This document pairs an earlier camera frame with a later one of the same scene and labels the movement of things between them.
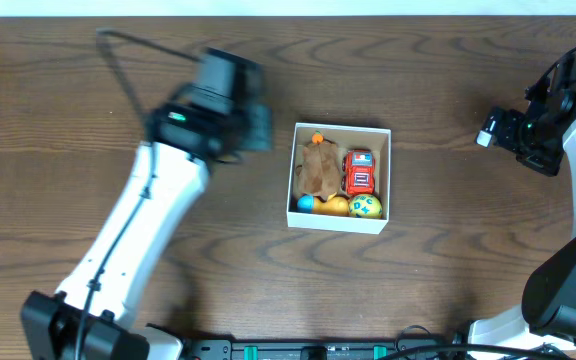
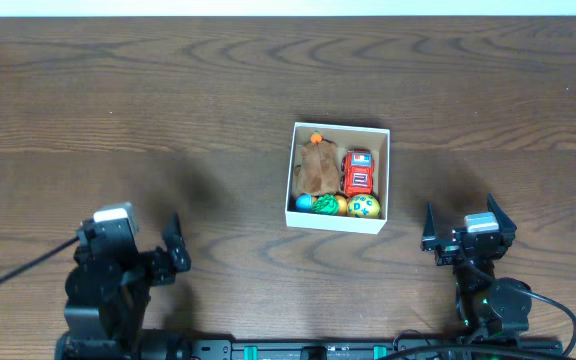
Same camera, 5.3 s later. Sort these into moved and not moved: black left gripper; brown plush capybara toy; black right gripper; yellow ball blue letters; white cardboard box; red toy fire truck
Moved: black right gripper; black left gripper
Not moved: white cardboard box; red toy fire truck; yellow ball blue letters; brown plush capybara toy
